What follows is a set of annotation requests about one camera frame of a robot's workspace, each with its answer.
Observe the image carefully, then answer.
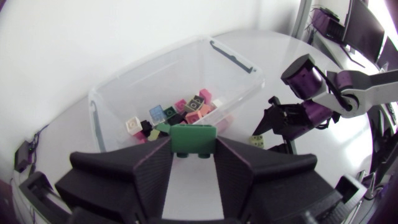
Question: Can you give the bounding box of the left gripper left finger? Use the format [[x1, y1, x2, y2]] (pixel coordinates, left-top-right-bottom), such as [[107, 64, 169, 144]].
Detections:
[[55, 136, 174, 224]]

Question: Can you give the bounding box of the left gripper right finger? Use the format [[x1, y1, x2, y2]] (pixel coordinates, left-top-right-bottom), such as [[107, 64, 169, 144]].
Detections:
[[213, 136, 343, 224]]

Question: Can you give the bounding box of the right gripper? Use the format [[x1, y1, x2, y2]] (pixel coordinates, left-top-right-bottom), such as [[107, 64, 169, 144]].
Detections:
[[252, 102, 312, 155]]

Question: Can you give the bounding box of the clear plastic container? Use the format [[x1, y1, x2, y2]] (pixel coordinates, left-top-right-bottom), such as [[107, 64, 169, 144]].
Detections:
[[88, 36, 266, 154]]

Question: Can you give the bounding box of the pale green toy brick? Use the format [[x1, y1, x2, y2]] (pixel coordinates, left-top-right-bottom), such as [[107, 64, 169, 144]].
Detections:
[[248, 134, 266, 149]]

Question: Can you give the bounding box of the pink toy brick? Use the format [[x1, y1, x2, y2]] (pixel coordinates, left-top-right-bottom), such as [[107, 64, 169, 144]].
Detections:
[[133, 131, 147, 144], [198, 88, 213, 105], [174, 98, 188, 113]]

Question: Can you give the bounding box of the pale yellow toy brick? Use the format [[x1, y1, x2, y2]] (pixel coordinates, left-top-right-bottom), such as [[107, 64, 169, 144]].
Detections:
[[147, 128, 161, 142]]

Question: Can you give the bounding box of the black toy brick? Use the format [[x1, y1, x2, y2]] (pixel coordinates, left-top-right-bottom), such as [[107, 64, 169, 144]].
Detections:
[[167, 113, 185, 126], [140, 119, 154, 136]]

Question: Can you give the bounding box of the clear blue toy brick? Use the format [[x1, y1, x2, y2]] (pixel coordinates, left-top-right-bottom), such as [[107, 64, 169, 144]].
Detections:
[[149, 105, 167, 126]]

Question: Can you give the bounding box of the salmon toy brick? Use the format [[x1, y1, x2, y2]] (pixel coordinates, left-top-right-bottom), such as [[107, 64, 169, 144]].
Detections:
[[198, 104, 213, 117], [185, 110, 203, 124]]

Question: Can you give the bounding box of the dark green toy brick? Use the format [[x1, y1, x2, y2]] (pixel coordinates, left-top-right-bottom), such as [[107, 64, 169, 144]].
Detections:
[[163, 106, 178, 119]]

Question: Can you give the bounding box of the olive toy brick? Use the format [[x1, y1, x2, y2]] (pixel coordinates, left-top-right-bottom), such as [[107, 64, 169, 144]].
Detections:
[[183, 95, 205, 113]]

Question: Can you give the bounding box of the black power brick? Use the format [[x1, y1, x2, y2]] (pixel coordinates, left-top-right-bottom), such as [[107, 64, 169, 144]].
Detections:
[[13, 140, 32, 174]]

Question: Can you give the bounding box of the dark screen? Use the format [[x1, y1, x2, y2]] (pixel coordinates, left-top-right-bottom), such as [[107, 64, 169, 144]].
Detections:
[[341, 0, 386, 63]]

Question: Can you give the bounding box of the dark cable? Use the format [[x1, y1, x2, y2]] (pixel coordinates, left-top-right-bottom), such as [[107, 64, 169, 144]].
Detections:
[[28, 123, 50, 175]]

